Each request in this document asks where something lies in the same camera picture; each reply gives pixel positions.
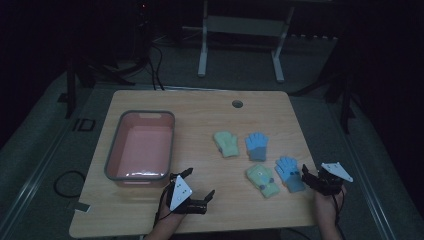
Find dark stand with legs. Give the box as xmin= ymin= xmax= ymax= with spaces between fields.
xmin=293 ymin=33 xmax=359 ymax=135

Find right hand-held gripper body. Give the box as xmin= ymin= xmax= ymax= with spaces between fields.
xmin=311 ymin=161 xmax=354 ymax=196

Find white metal stand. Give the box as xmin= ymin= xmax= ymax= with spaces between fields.
xmin=181 ymin=0 xmax=296 ymax=84

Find plain blue glove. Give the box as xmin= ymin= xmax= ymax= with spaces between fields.
xmin=244 ymin=132 xmax=270 ymax=163

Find person's left hand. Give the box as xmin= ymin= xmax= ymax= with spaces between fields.
xmin=155 ymin=195 xmax=188 ymax=228

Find black metal stand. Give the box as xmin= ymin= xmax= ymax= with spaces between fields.
xmin=57 ymin=49 xmax=136 ymax=120

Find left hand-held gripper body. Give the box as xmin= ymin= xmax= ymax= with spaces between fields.
xmin=162 ymin=173 xmax=208 ymax=215

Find blue glove with dots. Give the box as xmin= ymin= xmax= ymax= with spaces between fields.
xmin=274 ymin=156 xmax=306 ymax=194

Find left hand-held gripper cable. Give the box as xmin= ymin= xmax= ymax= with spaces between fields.
xmin=153 ymin=181 xmax=175 ymax=228

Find hand-held gripper cable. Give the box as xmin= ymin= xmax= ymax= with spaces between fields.
xmin=153 ymin=181 xmax=175 ymax=228
xmin=331 ymin=189 xmax=348 ymax=240

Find pink basin with grey rim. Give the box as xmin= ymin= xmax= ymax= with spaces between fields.
xmin=103 ymin=109 xmax=176 ymax=188

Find black cables on floor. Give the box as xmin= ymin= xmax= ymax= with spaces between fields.
xmin=146 ymin=39 xmax=167 ymax=92

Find black cable loop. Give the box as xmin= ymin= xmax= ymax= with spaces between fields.
xmin=53 ymin=170 xmax=87 ymax=200

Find green glove with dots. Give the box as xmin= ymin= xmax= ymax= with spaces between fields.
xmin=245 ymin=163 xmax=281 ymax=199

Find person's right hand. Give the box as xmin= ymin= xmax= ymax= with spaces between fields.
xmin=314 ymin=185 xmax=348 ymax=222

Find right hand-held gripper cable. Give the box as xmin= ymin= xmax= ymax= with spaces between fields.
xmin=331 ymin=189 xmax=348 ymax=240

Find plain green glove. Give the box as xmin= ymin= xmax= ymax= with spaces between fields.
xmin=213 ymin=130 xmax=241 ymax=159

